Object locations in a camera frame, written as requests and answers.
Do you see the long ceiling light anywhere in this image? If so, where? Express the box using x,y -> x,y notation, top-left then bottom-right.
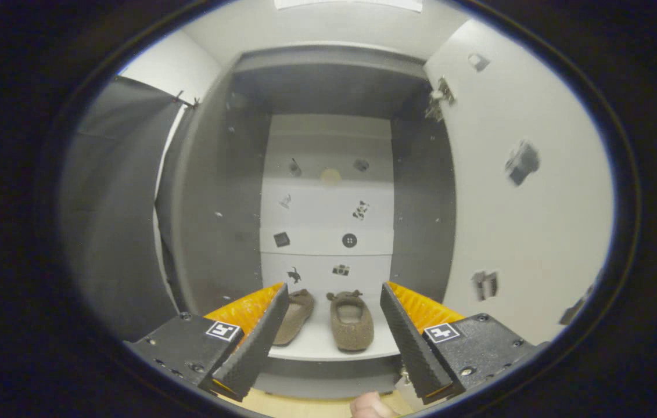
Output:
274,0 -> 423,12

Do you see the grey shoe cabinet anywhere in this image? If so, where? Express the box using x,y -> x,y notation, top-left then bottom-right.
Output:
156,44 -> 458,400

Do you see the black backdrop cloth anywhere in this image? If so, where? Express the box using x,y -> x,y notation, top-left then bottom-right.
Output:
61,75 -> 201,343

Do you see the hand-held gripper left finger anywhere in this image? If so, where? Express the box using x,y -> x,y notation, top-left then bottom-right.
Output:
124,282 -> 291,402

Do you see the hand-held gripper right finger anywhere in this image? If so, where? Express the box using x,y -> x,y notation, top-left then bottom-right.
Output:
379,281 -> 548,406

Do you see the metal door hinge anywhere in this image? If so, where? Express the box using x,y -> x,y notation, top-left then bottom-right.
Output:
396,366 -> 419,402
426,77 -> 455,122

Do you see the brown fuzzy shoe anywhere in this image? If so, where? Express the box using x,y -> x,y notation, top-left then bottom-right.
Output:
273,289 -> 316,347
326,290 -> 375,352

